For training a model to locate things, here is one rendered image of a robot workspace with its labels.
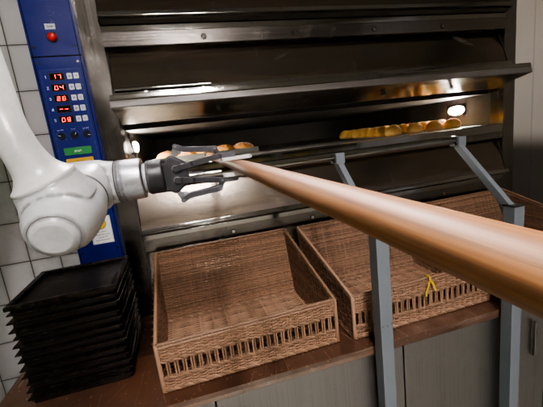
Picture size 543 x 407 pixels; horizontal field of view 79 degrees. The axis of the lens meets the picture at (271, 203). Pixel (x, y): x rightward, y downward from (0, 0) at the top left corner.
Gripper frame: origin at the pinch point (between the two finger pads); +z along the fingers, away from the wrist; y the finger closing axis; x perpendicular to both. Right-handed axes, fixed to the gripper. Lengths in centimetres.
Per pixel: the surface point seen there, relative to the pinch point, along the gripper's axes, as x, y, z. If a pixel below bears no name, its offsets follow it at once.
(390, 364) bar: 0, 65, 38
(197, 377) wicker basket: -10, 59, -18
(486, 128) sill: -60, 3, 137
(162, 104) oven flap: -46, -21, -16
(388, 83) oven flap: -46, -21, 72
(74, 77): -57, -34, -44
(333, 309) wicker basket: -12, 50, 26
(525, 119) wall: -164, 6, 292
